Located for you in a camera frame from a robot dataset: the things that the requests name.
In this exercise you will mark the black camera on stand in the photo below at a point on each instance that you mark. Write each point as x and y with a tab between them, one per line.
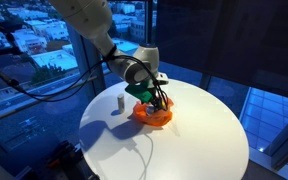
7	28

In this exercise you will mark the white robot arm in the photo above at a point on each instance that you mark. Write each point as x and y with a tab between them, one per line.
92	19

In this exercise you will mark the orange plastic bag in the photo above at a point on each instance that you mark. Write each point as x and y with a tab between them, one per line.
156	118

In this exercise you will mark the dark roller window blind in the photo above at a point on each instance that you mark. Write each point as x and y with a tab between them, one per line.
245	41

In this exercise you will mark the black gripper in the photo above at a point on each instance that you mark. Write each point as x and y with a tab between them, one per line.
158	99

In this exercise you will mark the white round table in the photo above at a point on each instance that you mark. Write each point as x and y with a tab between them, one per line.
203	141

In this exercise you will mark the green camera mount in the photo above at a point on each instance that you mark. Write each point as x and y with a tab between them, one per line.
142	91

